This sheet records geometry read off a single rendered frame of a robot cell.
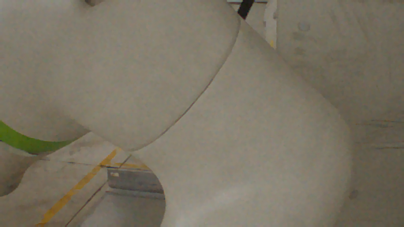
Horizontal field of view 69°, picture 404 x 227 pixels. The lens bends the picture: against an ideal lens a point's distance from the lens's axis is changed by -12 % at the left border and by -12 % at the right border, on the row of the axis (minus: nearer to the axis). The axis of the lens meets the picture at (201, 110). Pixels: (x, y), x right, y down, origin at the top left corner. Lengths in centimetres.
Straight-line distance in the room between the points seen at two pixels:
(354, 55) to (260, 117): 23
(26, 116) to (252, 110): 13
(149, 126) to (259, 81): 6
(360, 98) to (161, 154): 27
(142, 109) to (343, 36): 27
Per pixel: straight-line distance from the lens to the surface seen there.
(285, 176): 19
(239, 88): 16
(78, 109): 17
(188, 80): 15
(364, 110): 40
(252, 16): 109
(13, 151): 28
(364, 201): 45
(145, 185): 106
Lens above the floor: 135
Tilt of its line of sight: 14 degrees down
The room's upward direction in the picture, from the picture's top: straight up
